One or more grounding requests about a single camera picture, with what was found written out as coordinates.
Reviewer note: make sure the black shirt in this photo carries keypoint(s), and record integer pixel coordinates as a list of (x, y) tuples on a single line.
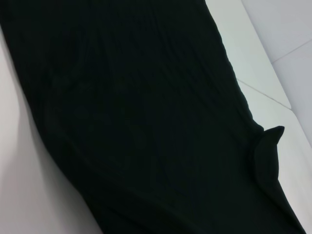
[(134, 109)]

